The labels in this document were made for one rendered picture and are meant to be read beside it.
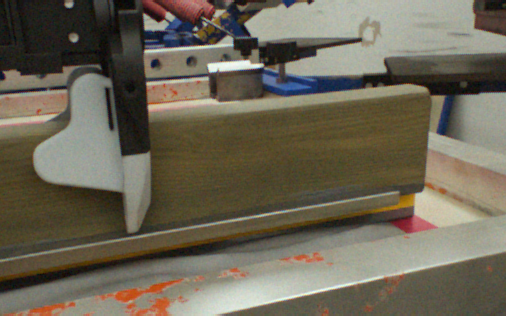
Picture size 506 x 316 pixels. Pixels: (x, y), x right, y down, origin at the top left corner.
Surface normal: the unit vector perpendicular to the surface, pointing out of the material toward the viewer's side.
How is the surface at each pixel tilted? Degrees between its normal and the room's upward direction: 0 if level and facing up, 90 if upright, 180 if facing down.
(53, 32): 90
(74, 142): 84
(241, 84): 90
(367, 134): 91
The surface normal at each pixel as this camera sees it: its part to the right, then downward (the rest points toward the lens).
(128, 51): 0.29, 0.00
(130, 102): 0.31, 0.45
